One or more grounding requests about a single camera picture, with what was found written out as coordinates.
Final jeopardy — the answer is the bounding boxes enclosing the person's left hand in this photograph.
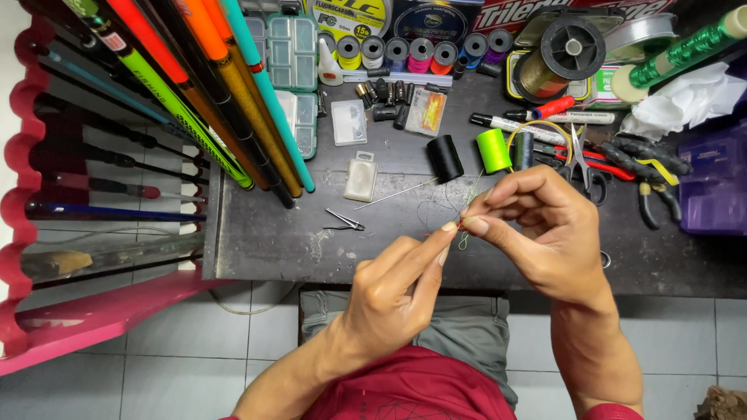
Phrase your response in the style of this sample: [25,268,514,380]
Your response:
[326,220,459,375]

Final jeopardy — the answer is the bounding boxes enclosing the person's right hand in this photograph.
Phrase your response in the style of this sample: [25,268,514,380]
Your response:
[461,165,617,311]

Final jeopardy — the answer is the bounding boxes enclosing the thin green thread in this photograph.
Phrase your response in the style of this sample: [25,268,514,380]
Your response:
[417,169,488,252]

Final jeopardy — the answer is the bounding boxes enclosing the small metal line clipper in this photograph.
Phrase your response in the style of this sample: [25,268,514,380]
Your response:
[322,208,367,232]

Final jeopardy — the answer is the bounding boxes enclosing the person's grey shorts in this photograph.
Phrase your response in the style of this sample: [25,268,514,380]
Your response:
[299,289,519,410]

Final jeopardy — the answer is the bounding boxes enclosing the small steel scissors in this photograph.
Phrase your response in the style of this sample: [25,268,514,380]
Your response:
[557,124,608,207]

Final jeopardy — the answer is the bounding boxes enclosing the person's red shirt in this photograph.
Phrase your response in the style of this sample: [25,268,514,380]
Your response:
[219,344,644,420]

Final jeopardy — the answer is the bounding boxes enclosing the dark green thread spool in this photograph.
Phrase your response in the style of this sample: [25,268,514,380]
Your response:
[514,131,536,172]

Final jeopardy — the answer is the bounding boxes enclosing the long thin metal needle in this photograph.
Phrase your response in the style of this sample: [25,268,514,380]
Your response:
[352,177,439,212]

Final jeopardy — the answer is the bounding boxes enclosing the neon green thread spool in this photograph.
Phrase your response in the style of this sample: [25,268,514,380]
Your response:
[475,128,514,175]

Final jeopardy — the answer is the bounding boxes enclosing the small white plastic packet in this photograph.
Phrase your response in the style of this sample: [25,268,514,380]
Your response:
[342,150,379,204]

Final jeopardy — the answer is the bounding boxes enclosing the white permanent marker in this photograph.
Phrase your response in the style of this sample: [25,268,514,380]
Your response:
[505,109,616,126]

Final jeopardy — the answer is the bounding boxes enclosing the white marker black cap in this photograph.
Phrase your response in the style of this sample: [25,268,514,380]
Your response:
[470,112,570,147]

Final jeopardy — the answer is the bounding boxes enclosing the black thread spool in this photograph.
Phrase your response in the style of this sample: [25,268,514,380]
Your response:
[426,134,466,184]

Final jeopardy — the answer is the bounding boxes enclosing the white box green label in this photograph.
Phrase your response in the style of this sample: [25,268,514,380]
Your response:
[584,64,629,110]

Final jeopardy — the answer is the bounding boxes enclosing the purple plastic box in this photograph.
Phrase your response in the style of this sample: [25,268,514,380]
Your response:
[677,117,747,236]

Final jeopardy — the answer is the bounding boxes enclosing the small clear plastic box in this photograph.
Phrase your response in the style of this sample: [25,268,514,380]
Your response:
[331,99,369,147]

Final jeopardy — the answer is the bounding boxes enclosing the small packet orange label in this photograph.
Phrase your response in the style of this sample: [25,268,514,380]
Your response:
[404,87,448,138]

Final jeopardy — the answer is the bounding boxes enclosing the clear teal tackle box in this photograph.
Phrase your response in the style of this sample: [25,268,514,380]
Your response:
[274,90,319,160]
[244,12,319,92]

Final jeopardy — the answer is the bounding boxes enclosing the crumpled white tissue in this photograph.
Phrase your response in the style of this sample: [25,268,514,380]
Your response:
[620,61,747,141]

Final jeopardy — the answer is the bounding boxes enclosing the large black spool gold line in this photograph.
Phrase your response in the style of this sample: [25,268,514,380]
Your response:
[514,14,608,105]

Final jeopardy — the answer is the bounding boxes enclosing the group of small black caps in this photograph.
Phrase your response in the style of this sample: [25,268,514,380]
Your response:
[355,66,450,131]

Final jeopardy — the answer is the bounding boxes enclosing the brown woven thing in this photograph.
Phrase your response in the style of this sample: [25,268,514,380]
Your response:
[693,384,747,420]

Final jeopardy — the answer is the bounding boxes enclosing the clear fishing line spool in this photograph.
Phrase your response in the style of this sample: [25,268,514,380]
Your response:
[604,13,679,57]

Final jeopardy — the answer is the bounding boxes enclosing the green glitter thread cone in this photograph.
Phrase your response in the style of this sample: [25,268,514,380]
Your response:
[610,5,747,105]

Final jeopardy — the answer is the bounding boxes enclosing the row of coloured thread spools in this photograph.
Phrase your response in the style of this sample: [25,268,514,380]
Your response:
[318,28,515,77]

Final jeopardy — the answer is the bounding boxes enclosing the white glue bottle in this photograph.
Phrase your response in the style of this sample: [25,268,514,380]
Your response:
[318,37,345,87]

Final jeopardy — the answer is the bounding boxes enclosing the red fishing line box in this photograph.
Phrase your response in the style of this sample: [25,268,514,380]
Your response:
[473,0,678,36]

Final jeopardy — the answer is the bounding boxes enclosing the dark blue line box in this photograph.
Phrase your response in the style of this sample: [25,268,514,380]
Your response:
[389,0,485,45]

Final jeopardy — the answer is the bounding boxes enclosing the bundle of colourful fishing rods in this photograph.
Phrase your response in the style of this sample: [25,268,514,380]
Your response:
[18,0,316,210]

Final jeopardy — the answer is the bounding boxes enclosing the yellow fishing line pack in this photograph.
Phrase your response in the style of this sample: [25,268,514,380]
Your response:
[303,0,393,42]

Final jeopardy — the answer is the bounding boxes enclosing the pink rack with rods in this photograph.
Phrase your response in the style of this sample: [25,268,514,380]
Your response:
[0,12,234,377]

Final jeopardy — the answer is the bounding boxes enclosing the red handled cutter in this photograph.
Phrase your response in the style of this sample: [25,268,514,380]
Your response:
[534,145,637,182]

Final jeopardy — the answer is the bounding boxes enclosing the black handled pliers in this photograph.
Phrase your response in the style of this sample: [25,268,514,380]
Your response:
[598,133,693,232]

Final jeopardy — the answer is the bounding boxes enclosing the yellow rubber ring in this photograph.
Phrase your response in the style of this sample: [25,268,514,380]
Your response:
[506,119,576,171]

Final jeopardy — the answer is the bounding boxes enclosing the white cable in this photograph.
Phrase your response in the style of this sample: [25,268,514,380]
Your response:
[207,280,300,316]

